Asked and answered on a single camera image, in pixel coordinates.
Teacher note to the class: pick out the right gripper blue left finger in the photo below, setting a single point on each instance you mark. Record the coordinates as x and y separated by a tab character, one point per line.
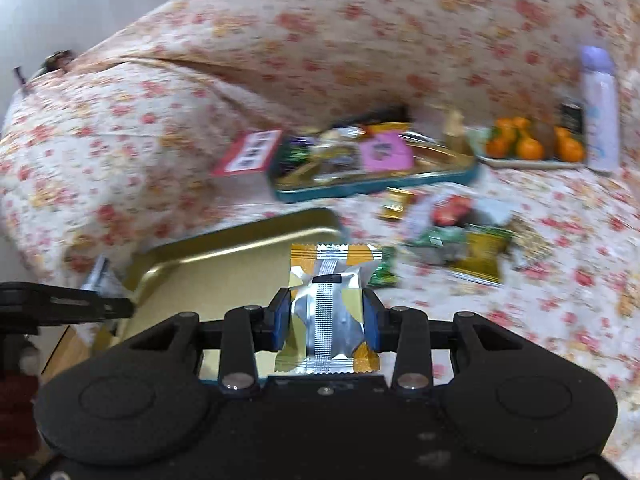
246	331

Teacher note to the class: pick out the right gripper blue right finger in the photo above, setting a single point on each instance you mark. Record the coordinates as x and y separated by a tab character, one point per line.
405	332

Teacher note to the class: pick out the green candy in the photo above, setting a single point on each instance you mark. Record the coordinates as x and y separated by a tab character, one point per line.
384	275

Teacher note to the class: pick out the silver yellow snack packet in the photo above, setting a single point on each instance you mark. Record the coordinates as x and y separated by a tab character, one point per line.
326	334

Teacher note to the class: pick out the green white snack packet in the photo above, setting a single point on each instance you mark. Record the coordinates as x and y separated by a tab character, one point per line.
440	245

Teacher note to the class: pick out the yellow green tea packet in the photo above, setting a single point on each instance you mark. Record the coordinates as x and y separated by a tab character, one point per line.
484	246

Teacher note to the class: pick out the gold candy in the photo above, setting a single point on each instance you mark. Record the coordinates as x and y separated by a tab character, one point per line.
396	203

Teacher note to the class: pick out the white hawthorn strip packet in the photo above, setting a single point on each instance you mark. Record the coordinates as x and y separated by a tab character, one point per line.
419	217

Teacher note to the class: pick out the red white hawthorn packet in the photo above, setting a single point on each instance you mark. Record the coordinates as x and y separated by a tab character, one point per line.
451	210

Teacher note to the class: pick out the brown heart pattern packet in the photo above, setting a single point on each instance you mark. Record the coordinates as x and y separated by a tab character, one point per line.
528	246

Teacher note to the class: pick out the empty gold square tin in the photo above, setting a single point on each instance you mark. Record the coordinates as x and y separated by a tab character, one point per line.
212	273

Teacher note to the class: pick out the red white cardboard box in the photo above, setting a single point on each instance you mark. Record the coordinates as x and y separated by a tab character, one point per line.
252	152

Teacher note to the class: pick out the blue tin snack tray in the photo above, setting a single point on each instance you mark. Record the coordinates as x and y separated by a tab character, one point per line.
432	163

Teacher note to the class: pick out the floral sofa cover cloth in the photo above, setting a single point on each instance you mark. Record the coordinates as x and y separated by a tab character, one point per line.
119	150

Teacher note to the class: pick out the pink snack packet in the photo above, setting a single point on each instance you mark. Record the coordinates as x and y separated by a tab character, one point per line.
385	152

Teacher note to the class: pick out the dark brown snack packet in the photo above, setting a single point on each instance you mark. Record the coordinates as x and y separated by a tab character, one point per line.
336	163

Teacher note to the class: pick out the purple green foil candies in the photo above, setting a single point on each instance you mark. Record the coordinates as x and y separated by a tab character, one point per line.
294	154

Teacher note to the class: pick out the tan paper bag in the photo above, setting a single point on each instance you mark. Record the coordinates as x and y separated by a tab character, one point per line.
454	133

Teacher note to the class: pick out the black remote control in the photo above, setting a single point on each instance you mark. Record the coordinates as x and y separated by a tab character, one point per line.
394	113

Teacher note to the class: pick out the mandarin orange front left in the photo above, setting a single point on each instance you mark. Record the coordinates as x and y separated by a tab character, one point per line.
528	148

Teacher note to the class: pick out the brown kiwi fruit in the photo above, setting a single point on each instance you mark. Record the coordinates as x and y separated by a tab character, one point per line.
545	135

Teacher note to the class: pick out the mandarin orange front right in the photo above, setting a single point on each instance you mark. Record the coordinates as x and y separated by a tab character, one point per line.
570	150

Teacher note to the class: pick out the dark object on sofa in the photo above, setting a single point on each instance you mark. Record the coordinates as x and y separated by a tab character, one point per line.
59	60

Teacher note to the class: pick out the black starbucks can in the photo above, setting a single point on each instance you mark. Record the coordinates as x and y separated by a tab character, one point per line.
572	116

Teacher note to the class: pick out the purple rabbit thermos bottle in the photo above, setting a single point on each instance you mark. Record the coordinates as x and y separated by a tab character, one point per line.
600	110

